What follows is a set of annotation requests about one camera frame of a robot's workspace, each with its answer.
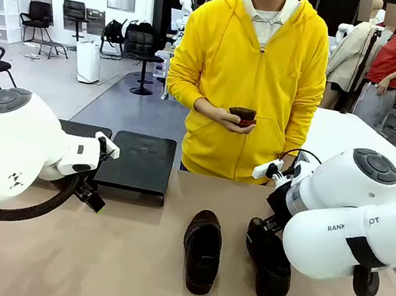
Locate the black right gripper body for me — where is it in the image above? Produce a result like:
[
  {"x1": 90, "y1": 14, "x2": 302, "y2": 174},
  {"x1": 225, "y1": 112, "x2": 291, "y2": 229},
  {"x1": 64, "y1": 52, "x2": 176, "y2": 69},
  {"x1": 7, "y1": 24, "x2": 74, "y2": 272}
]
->
[{"x1": 264, "y1": 180, "x2": 298, "y2": 225}]

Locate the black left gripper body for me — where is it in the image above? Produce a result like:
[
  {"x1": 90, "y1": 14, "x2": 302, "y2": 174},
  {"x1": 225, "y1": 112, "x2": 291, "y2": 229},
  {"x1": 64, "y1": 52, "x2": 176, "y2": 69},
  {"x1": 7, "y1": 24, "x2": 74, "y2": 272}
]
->
[{"x1": 77, "y1": 153, "x2": 106, "y2": 195}]

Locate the black leather shoe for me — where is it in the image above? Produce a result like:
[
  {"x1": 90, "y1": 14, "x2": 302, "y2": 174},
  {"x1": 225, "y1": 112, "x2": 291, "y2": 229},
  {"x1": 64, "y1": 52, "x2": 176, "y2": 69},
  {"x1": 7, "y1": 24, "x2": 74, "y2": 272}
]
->
[
  {"x1": 175, "y1": 206, "x2": 229, "y2": 296},
  {"x1": 235, "y1": 215, "x2": 302, "y2": 296}
]

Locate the wooden shoe brush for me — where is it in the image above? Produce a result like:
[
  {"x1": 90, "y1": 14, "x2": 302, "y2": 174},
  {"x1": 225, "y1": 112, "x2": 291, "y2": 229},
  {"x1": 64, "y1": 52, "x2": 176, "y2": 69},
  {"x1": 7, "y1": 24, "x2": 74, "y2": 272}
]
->
[{"x1": 225, "y1": 103, "x2": 260, "y2": 132}]

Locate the person's left forearm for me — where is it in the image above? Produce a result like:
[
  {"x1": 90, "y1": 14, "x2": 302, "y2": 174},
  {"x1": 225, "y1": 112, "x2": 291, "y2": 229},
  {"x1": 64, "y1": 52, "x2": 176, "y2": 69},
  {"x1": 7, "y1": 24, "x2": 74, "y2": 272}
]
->
[{"x1": 278, "y1": 93, "x2": 324, "y2": 165}]

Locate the person's right forearm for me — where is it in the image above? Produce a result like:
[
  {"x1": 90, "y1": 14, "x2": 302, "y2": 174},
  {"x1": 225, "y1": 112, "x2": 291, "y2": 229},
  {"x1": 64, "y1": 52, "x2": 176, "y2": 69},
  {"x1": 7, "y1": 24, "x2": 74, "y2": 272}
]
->
[{"x1": 161, "y1": 71, "x2": 211, "y2": 114}]

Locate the black metal shoe stand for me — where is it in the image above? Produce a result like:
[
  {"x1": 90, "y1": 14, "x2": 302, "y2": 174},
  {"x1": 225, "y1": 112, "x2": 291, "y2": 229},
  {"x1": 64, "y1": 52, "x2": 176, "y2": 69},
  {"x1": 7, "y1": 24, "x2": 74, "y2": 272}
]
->
[
  {"x1": 91, "y1": 126, "x2": 178, "y2": 209},
  {"x1": 54, "y1": 118, "x2": 115, "y2": 145}
]

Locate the person's right hand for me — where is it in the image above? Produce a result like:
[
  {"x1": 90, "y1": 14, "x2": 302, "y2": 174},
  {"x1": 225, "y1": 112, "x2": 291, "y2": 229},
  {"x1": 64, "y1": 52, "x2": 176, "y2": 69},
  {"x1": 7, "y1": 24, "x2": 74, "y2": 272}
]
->
[{"x1": 189, "y1": 95, "x2": 261, "y2": 138}]

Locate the white table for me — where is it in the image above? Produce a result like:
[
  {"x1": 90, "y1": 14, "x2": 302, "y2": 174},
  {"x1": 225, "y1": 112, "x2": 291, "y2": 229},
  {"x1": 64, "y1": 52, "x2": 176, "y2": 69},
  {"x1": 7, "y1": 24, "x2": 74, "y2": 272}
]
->
[{"x1": 295, "y1": 104, "x2": 396, "y2": 193}]

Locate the white air purifier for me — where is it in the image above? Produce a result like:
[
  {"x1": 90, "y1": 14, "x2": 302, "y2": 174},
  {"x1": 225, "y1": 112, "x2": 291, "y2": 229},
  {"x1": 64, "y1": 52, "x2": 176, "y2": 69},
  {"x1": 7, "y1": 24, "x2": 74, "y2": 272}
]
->
[{"x1": 70, "y1": 38, "x2": 106, "y2": 86}]

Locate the black quilted bar stool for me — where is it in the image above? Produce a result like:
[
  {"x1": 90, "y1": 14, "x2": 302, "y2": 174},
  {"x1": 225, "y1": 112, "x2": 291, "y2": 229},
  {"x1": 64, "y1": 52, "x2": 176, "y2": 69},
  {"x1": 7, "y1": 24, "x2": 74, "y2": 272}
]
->
[{"x1": 116, "y1": 29, "x2": 169, "y2": 99}]

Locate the person in yellow hoodie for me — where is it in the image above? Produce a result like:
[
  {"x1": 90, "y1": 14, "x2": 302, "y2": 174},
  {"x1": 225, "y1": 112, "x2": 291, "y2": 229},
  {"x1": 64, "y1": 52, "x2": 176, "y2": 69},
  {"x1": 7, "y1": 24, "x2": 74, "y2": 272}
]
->
[{"x1": 150, "y1": 0, "x2": 342, "y2": 194}]

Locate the background desk with equipment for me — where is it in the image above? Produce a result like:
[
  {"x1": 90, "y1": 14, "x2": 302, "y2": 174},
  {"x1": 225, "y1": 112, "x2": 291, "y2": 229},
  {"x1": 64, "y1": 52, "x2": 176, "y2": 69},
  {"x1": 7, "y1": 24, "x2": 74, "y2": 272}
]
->
[{"x1": 148, "y1": 39, "x2": 182, "y2": 103}]

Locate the black backpack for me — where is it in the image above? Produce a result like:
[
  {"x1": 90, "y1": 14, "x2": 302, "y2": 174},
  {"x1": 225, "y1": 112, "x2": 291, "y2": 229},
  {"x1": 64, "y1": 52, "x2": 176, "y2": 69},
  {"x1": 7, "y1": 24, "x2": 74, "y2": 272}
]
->
[
  {"x1": 101, "y1": 16, "x2": 129, "y2": 48},
  {"x1": 125, "y1": 17, "x2": 156, "y2": 38}
]

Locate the dark box appliance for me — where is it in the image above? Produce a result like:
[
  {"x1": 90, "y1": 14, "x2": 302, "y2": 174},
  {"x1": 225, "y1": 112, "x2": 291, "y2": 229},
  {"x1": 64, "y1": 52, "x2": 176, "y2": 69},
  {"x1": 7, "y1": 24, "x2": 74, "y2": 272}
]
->
[{"x1": 82, "y1": 8, "x2": 108, "y2": 37}]

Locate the mannequin in beige coat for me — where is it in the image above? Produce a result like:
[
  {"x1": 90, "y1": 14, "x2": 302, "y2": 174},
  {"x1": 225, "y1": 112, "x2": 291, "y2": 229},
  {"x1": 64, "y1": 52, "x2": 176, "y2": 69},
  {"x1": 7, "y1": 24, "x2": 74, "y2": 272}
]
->
[{"x1": 319, "y1": 0, "x2": 388, "y2": 117}]

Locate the black office chair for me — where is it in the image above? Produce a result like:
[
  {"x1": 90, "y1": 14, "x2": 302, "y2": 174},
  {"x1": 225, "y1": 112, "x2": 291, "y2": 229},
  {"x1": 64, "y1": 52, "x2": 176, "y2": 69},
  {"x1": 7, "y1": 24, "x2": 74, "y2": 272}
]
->
[{"x1": 12, "y1": 0, "x2": 78, "y2": 63}]

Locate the mannequin in red shirt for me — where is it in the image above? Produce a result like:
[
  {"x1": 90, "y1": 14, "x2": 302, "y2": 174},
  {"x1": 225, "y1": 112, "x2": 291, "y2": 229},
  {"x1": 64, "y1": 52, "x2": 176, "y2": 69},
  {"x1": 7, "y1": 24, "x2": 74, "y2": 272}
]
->
[{"x1": 351, "y1": 0, "x2": 396, "y2": 136}]

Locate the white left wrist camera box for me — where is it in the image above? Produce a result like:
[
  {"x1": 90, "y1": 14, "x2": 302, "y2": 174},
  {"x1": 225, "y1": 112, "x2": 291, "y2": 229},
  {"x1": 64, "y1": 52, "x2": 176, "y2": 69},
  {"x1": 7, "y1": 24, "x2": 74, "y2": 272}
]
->
[{"x1": 91, "y1": 130, "x2": 124, "y2": 162}]

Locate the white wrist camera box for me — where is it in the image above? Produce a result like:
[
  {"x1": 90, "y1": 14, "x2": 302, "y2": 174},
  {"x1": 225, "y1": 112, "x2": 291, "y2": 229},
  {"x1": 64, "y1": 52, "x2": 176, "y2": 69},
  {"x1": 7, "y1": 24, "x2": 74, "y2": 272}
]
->
[
  {"x1": 252, "y1": 156, "x2": 284, "y2": 183},
  {"x1": 91, "y1": 130, "x2": 124, "y2": 162}
]

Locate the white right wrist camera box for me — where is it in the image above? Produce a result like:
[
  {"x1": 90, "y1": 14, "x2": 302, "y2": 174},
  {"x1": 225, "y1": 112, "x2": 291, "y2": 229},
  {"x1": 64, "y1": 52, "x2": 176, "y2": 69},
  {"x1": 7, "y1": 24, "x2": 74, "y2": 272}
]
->
[{"x1": 252, "y1": 156, "x2": 284, "y2": 183}]

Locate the black camera cable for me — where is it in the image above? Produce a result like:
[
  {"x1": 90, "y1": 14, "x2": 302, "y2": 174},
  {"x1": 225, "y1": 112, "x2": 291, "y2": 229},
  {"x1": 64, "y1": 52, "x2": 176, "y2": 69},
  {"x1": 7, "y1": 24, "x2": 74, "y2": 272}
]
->
[{"x1": 276, "y1": 144, "x2": 324, "y2": 186}]

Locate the black braided cable sleeve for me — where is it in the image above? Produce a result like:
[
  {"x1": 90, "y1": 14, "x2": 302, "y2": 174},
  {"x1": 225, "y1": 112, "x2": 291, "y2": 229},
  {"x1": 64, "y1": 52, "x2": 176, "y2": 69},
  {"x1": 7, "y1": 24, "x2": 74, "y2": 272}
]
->
[
  {"x1": 348, "y1": 259, "x2": 385, "y2": 296},
  {"x1": 0, "y1": 158, "x2": 84, "y2": 235}
]

